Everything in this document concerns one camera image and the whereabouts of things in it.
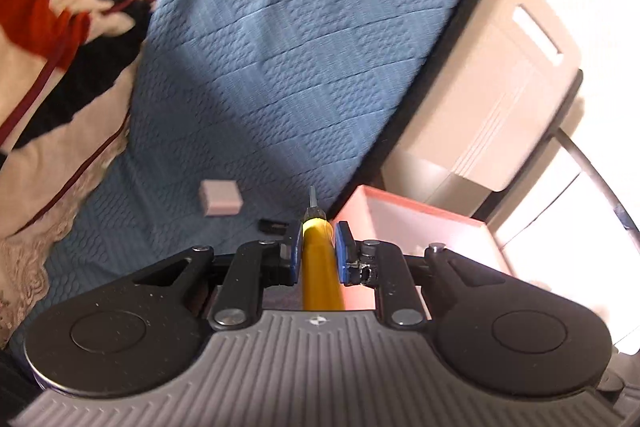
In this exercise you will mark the black pen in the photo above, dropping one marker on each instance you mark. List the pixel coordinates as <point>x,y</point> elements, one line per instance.
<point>272,225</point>

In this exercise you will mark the white charger cube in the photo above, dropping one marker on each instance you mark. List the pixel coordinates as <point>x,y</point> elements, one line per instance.
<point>220,199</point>

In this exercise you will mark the pink cardboard box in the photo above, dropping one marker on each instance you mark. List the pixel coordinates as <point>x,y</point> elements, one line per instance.
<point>420,232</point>

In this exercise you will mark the blue textured cover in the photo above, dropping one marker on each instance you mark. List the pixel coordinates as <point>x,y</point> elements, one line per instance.
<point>280,57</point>

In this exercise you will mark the red black printed blanket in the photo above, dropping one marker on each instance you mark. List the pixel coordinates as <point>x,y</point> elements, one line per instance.
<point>65,32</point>

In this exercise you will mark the floral lace bed sheet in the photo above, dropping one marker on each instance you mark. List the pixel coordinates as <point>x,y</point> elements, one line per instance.
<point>40,267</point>

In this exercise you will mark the dark curved metal rail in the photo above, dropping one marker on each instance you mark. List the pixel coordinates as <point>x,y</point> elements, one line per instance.
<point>600,187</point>

